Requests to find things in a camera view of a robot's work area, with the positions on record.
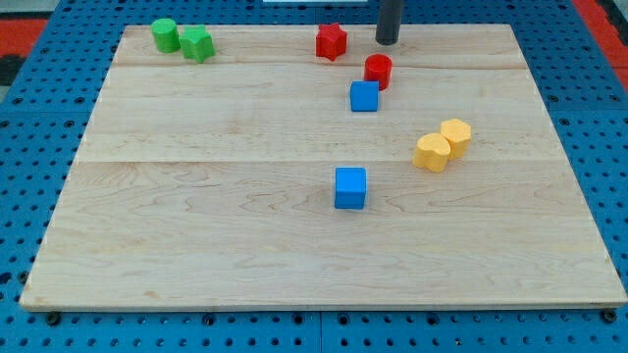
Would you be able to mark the blue cube block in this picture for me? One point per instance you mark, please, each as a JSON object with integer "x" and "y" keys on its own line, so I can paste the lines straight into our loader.
{"x": 364, "y": 96}
{"x": 350, "y": 188}

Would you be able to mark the blue cube block lower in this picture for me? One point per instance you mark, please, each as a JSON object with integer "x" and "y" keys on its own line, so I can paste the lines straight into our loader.
{"x": 350, "y": 188}

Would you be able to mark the red cylinder block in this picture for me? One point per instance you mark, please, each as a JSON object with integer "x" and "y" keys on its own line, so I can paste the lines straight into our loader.
{"x": 378, "y": 67}

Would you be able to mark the yellow hexagon block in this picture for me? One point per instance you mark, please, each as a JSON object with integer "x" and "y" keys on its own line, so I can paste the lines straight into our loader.
{"x": 458, "y": 135}

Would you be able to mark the green cylinder block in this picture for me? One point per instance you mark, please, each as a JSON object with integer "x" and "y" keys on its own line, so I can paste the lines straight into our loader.
{"x": 165, "y": 34}

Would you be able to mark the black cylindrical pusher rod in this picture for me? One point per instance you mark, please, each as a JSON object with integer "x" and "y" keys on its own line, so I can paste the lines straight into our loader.
{"x": 389, "y": 21}

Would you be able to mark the green star block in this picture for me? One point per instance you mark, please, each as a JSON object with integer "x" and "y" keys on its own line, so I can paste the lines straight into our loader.
{"x": 196, "y": 43}

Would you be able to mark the blue cube block upper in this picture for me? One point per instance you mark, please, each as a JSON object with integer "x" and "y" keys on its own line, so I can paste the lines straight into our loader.
{"x": 364, "y": 96}

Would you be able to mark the red star block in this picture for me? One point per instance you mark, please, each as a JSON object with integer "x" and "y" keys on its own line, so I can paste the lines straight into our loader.
{"x": 330, "y": 41}

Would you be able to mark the light wooden board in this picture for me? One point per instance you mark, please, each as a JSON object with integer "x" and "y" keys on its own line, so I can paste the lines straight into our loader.
{"x": 211, "y": 187}

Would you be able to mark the yellow heart block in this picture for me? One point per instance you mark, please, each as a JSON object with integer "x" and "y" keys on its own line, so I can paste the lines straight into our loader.
{"x": 431, "y": 152}

